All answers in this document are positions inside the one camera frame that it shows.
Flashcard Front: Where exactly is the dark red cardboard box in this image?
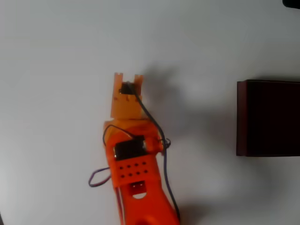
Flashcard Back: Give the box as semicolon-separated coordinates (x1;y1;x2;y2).
236;79;300;158

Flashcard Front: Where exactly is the black object at edge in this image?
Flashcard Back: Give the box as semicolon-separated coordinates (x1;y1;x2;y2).
282;0;300;9

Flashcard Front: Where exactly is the long black servo cable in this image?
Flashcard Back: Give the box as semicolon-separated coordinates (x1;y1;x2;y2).
126;81;181;223

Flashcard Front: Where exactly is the thin black cable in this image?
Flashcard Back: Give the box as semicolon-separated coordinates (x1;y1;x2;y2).
102;124;139;147

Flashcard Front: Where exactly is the purple looped cable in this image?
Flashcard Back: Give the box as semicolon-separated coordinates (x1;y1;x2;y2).
88;166;112;188

